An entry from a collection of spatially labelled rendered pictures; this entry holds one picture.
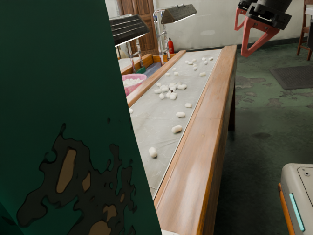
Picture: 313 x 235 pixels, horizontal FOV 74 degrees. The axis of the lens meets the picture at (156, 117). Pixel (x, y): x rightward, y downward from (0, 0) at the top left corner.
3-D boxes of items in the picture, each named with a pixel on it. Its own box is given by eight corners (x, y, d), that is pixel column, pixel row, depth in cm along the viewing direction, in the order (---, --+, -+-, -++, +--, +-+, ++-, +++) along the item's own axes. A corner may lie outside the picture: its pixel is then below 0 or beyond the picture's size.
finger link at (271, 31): (229, 52, 45) (253, 5, 40) (229, 46, 51) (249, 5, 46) (259, 65, 44) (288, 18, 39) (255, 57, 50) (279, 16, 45)
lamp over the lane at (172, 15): (197, 13, 161) (196, 3, 157) (174, 22, 111) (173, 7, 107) (187, 15, 164) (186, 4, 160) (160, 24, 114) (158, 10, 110)
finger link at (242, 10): (227, 28, 80) (240, 1, 75) (227, 26, 86) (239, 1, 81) (244, 34, 80) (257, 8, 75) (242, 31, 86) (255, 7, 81)
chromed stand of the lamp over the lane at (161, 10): (192, 67, 161) (187, 3, 141) (186, 76, 145) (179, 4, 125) (169, 69, 169) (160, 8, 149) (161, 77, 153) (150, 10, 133)
